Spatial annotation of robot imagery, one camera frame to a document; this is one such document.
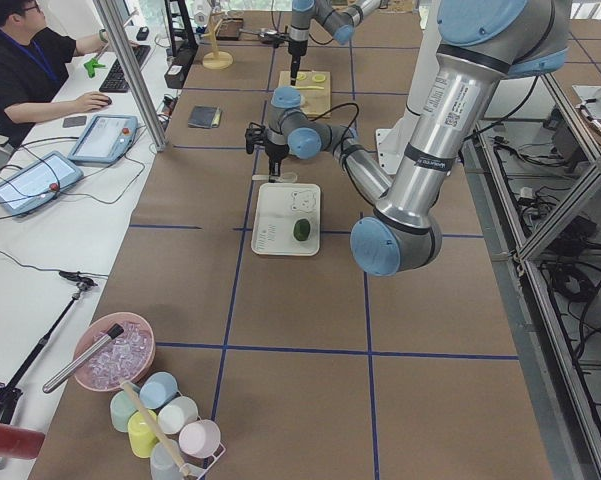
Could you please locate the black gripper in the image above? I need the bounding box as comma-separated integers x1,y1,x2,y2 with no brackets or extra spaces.
288,42,305,84
244,122,286,182

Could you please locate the translucent white spoon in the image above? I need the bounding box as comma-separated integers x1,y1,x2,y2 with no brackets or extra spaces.
252,172,298,183

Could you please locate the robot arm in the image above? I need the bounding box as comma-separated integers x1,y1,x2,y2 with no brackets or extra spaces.
245,0,571,276
288,0,389,86

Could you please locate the pink bowl with ice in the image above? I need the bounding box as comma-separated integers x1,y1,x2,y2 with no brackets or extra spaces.
74,312,155,392

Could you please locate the bamboo cutting board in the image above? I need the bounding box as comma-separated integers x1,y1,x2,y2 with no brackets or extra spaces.
271,70,331,118

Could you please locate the cream bear serving tray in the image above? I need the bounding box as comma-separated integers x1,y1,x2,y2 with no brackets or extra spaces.
251,183,321,256

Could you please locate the green avocado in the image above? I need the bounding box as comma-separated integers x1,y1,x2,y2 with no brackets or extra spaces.
293,218,311,242

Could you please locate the wooden mug tree stand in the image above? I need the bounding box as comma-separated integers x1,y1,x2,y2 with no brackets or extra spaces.
202,1,233,70

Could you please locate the grey folded cloth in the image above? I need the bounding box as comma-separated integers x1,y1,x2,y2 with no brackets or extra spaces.
187,105,223,129

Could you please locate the far teach pendant tablet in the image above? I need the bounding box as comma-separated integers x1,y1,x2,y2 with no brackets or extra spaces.
67,114,138,165

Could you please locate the teach pendant tablet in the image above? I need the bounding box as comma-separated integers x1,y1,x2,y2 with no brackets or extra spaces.
0,151,83,216
67,114,138,165

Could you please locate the black keyboard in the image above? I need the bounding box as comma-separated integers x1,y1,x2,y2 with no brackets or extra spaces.
98,43,153,94

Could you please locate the steel scoop in ice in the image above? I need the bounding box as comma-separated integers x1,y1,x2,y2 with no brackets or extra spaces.
42,323,124,394

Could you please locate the blue cup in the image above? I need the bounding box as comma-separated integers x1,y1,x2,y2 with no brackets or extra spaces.
139,371,178,409

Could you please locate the near teach pendant tablet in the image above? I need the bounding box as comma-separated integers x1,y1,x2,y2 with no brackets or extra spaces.
0,151,83,216

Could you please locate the white cup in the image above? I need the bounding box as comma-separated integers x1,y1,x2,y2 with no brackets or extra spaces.
158,396,198,435

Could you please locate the person in black shirt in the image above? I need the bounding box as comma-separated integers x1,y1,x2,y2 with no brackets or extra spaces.
0,0,114,149

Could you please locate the pink cup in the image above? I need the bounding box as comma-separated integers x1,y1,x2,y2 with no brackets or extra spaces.
178,419,221,458

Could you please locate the green cup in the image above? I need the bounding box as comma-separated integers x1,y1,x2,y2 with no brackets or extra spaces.
109,390,137,433

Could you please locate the yellow cup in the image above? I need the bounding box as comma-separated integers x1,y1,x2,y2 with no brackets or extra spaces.
127,411,159,459

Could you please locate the clear cup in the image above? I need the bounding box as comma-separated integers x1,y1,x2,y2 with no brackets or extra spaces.
149,443,184,480

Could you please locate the black tripod stick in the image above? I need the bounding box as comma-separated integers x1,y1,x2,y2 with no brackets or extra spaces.
0,271,97,425

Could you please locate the red cylinder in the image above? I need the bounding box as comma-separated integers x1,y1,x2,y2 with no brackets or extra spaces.
0,423,45,460

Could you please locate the aluminium frame post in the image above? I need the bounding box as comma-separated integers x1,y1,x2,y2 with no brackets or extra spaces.
94,0,167,152

